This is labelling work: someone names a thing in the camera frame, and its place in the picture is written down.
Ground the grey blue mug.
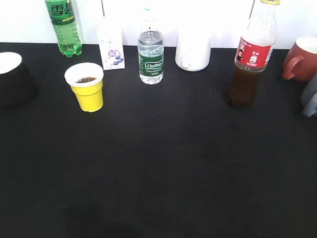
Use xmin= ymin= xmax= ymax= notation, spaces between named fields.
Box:
xmin=301 ymin=75 xmax=317 ymax=117

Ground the clear water bottle green label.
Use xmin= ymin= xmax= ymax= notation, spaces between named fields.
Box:
xmin=138 ymin=7 xmax=164 ymax=85

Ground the red ceramic mug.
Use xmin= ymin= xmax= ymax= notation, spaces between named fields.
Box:
xmin=282 ymin=37 xmax=317 ymax=83

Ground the white plastic cup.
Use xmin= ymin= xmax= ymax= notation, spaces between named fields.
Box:
xmin=175 ymin=30 xmax=211 ymax=72

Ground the yellow plastic cup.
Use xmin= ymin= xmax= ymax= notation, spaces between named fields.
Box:
xmin=64 ymin=62 xmax=104 ymax=113

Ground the black cup white inside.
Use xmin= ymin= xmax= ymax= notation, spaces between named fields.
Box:
xmin=0 ymin=52 xmax=38 ymax=108

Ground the white blueberry milk carton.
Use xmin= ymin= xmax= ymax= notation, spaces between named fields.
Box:
xmin=97 ymin=16 xmax=125 ymax=70

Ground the green sprite bottle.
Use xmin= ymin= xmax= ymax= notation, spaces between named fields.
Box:
xmin=45 ymin=0 xmax=82 ymax=58

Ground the cola bottle red label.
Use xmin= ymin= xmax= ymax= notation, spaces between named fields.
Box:
xmin=226 ymin=0 xmax=280 ymax=108

